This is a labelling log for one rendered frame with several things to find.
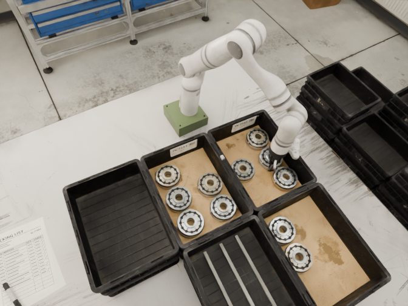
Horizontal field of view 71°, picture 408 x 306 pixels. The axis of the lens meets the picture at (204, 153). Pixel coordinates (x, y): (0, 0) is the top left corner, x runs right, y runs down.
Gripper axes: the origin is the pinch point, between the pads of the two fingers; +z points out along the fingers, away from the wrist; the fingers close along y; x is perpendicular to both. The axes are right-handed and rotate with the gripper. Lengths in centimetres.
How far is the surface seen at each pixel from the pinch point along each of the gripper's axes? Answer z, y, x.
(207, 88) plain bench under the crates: 15, -50, -37
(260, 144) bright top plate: -0.5, -8.6, -5.6
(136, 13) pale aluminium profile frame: 55, -159, -121
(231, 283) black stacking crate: 3, 50, -9
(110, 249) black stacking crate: 3, 48, -54
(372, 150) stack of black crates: 47, -54, 76
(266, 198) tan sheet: 2.4, 15.6, 0.1
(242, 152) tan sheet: 2.3, -4.1, -12.5
